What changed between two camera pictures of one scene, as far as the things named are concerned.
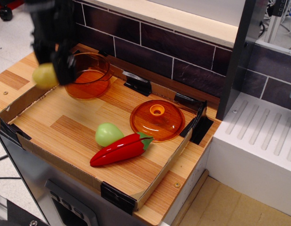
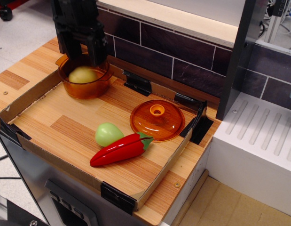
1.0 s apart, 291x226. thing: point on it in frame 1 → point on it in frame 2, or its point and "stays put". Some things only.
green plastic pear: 106,133 stays put
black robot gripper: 53,22 → 78,19
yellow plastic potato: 44,76 → 82,74
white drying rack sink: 253,150 stays put
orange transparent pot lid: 161,119 stays put
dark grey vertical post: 249,30 stays put
